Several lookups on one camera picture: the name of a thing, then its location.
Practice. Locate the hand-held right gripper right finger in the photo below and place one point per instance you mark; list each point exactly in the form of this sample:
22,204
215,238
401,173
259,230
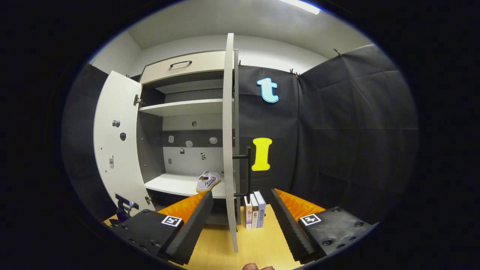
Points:
288,228

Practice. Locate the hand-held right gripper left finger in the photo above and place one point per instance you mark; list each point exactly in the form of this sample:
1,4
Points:
193,232

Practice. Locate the white shoe cabinet door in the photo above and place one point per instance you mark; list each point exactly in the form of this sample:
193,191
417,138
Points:
123,176
229,150

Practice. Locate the white shoe cabinet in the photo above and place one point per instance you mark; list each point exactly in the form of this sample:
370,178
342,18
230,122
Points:
176,183

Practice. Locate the white canvas shoe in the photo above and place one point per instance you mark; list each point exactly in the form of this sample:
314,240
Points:
208,182

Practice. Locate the beige cabinet drawer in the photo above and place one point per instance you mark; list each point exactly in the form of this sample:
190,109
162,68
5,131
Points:
202,63

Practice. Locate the blue book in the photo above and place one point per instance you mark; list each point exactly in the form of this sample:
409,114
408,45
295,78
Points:
261,210

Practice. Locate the white and purple book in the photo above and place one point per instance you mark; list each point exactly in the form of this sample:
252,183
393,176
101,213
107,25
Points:
248,217

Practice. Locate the black backdrop cloth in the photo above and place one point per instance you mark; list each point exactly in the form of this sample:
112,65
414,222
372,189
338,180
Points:
337,150
80,150

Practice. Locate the small backdrop clip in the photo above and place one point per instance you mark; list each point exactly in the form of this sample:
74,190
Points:
293,72
337,52

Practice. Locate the long ceiling light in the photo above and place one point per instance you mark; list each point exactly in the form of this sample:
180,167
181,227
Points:
303,6

